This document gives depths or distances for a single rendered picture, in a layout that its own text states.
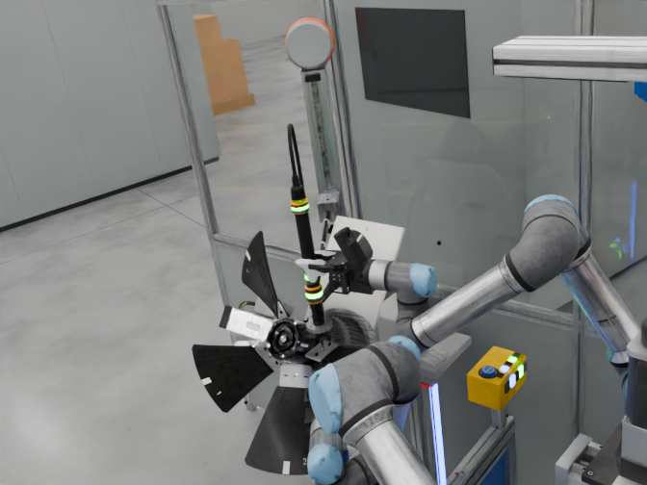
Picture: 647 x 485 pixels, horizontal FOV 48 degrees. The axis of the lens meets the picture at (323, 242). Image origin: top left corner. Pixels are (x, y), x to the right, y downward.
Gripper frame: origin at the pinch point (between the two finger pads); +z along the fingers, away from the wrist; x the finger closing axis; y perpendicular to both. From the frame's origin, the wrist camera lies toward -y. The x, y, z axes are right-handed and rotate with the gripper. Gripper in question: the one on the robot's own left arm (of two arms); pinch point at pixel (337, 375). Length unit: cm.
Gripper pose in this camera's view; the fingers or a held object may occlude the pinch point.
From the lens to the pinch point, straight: 190.5
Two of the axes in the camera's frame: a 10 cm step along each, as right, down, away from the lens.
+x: 2.4, 8.9, 3.9
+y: -9.7, 2.1, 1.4
